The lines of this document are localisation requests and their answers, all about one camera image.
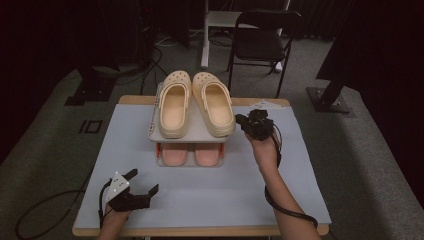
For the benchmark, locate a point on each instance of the white desk frame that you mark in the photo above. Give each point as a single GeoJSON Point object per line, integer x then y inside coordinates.
{"type": "Point", "coordinates": [206, 50]}

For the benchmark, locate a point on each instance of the cream clog shoe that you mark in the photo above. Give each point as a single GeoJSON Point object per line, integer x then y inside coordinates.
{"type": "Point", "coordinates": [174, 110]}
{"type": "Point", "coordinates": [216, 106]}

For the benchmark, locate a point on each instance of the black stand with bolted base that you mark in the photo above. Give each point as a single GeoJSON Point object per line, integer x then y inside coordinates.
{"type": "Point", "coordinates": [328, 100]}

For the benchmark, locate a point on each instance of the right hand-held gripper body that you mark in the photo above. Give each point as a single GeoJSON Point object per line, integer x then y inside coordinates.
{"type": "Point", "coordinates": [261, 128]}

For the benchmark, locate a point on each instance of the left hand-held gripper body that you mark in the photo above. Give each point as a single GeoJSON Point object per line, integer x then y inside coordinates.
{"type": "Point", "coordinates": [128, 201]}

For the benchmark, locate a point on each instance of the black stand base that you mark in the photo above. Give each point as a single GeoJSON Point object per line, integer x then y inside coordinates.
{"type": "Point", "coordinates": [91, 88]}

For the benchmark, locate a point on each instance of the grey two-tier shoe rack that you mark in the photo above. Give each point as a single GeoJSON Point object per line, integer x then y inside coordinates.
{"type": "Point", "coordinates": [195, 137]}

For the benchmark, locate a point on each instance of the person's right hand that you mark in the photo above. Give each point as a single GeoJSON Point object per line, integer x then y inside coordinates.
{"type": "Point", "coordinates": [266, 153]}

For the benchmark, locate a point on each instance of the wooden table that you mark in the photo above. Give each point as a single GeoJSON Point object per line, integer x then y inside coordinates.
{"type": "Point", "coordinates": [200, 231]}

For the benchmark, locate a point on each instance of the person's left hand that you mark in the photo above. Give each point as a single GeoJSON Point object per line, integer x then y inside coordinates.
{"type": "Point", "coordinates": [116, 216]}

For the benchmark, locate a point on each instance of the black folding chair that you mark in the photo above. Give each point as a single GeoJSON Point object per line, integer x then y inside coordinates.
{"type": "Point", "coordinates": [260, 43]}

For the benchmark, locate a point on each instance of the pink slide sandal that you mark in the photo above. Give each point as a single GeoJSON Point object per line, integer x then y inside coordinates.
{"type": "Point", "coordinates": [175, 155]}
{"type": "Point", "coordinates": [207, 155]}

